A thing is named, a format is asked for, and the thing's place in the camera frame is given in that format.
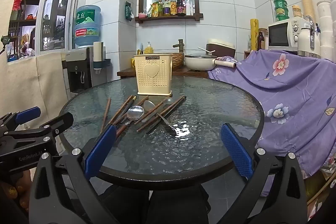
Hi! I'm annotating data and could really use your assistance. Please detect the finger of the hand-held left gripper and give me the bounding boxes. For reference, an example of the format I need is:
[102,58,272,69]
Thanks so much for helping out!
[0,106,42,134]
[10,112,74,148]

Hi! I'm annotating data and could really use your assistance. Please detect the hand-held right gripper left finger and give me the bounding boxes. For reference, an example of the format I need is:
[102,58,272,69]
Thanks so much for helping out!
[28,124,124,224]

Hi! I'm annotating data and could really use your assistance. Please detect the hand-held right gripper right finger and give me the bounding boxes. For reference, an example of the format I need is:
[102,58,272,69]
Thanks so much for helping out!
[220,123,308,224]

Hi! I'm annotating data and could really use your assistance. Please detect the pile of wooden chopsticks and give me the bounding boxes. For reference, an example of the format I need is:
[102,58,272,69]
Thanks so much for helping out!
[100,94,187,135]

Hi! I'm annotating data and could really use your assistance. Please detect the large steel spoon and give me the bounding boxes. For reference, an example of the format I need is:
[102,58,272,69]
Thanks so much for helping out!
[114,105,145,136]

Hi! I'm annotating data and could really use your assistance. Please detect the stainless steel fork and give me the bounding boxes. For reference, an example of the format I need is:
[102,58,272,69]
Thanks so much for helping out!
[156,113,181,135]

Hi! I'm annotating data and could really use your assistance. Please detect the cream plastic utensil holder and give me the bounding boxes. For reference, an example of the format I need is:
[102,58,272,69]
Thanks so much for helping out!
[133,53,174,96]

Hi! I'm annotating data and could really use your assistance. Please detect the person's left hand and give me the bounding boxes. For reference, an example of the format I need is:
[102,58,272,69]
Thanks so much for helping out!
[0,169,33,212]

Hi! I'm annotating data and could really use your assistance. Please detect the beige cloth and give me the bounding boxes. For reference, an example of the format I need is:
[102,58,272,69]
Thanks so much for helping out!
[0,0,69,119]

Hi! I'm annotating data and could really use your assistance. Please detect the grey water dispenser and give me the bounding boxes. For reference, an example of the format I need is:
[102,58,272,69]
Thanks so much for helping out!
[62,47,108,94]

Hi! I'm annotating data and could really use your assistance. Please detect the purple floral cloth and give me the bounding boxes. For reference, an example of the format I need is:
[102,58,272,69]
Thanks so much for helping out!
[207,49,336,197]

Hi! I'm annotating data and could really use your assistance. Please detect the white cup dispenser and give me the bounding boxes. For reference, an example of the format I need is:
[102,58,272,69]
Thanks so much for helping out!
[91,41,111,75]

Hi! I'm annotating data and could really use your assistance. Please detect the person's dark trousers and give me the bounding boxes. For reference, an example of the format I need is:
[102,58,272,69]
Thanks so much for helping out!
[100,183,210,224]

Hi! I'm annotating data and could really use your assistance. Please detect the blue water jug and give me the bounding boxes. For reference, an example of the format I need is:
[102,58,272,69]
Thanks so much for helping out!
[73,5,101,47]

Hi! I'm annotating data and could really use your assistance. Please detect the white pan with glass lid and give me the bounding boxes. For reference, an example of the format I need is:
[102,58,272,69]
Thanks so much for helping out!
[184,53,237,72]

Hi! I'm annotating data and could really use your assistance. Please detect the brown and white rice cooker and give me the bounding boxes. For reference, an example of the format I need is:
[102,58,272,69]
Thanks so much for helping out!
[205,39,235,59]

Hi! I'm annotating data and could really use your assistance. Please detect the woven basket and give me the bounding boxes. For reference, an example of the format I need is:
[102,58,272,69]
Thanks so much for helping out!
[152,52,185,69]

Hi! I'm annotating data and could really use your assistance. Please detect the glass jar wooden lid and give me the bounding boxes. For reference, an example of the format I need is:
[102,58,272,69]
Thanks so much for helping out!
[259,28,269,48]

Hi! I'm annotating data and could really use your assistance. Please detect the yellow roll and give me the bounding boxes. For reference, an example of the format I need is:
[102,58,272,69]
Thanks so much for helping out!
[250,19,260,51]

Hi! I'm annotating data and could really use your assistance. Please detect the bronze faucet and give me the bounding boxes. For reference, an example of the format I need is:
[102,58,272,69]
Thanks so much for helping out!
[172,39,185,54]

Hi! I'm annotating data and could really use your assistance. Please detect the green hanging packet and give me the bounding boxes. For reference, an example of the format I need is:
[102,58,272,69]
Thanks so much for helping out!
[125,1,135,21]

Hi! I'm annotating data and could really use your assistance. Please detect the white microwave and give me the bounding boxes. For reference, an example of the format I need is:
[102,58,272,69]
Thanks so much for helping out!
[267,17,311,50]

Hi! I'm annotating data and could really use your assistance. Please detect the white kettle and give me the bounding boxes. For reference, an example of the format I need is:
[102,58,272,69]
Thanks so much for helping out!
[298,17,322,58]

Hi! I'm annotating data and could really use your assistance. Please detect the wood framed mirror shelf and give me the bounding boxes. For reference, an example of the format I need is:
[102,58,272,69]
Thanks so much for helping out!
[135,0,204,24]

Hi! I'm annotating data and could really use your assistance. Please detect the stacks of white cups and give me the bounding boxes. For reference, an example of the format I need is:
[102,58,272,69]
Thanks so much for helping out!
[316,0,336,63]

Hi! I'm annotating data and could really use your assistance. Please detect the dark sauce bottle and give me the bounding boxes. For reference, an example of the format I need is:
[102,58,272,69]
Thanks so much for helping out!
[176,0,186,16]

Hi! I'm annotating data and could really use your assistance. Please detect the white frame sliding window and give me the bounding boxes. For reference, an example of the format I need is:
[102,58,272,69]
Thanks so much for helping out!
[8,0,80,63]

